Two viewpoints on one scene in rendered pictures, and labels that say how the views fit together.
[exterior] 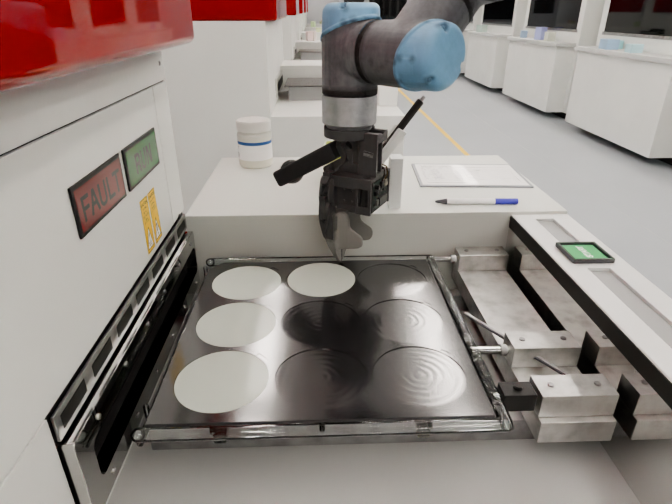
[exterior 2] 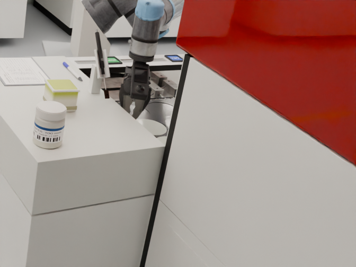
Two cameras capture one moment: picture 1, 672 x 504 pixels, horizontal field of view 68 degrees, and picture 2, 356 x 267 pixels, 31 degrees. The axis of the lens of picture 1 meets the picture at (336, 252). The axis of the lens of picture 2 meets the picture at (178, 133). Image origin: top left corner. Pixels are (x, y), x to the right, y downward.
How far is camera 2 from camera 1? 2.18 m
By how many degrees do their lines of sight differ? 108
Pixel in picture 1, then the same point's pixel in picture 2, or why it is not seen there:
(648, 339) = (163, 62)
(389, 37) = (170, 8)
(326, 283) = (152, 125)
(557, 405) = not seen: hidden behind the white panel
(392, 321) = (166, 110)
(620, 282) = (127, 60)
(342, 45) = (163, 18)
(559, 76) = not seen: outside the picture
